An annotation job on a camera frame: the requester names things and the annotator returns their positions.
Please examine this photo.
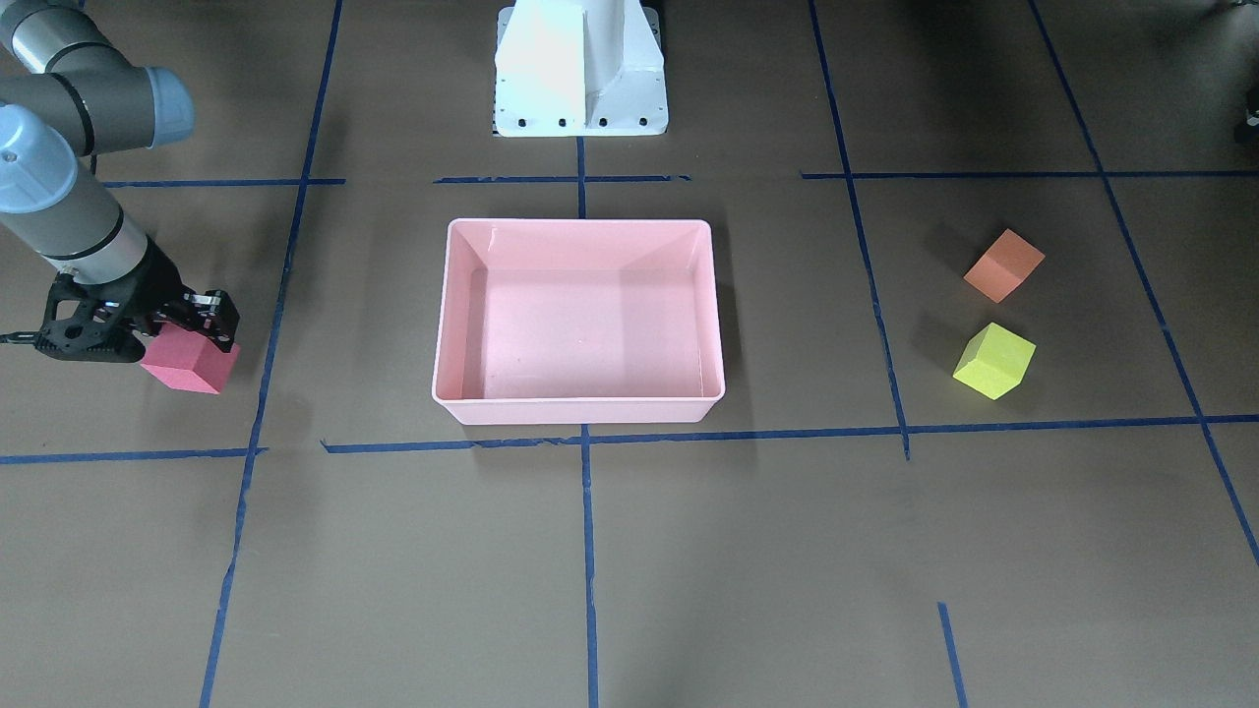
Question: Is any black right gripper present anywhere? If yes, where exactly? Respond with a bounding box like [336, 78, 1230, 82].
[35, 246, 240, 363]

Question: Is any red foam block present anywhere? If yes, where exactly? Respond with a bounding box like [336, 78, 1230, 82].
[138, 324, 240, 396]

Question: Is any yellow foam block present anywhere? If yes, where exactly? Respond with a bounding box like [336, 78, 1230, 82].
[952, 323, 1036, 401]

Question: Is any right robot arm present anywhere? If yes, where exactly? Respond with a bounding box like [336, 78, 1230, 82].
[1, 1, 239, 363]

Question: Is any pink plastic bin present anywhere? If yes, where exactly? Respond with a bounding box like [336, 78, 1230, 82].
[431, 218, 726, 426]

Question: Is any orange foam block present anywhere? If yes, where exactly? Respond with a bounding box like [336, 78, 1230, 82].
[963, 228, 1045, 302]

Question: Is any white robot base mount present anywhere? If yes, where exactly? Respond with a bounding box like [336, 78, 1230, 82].
[492, 1, 670, 139]

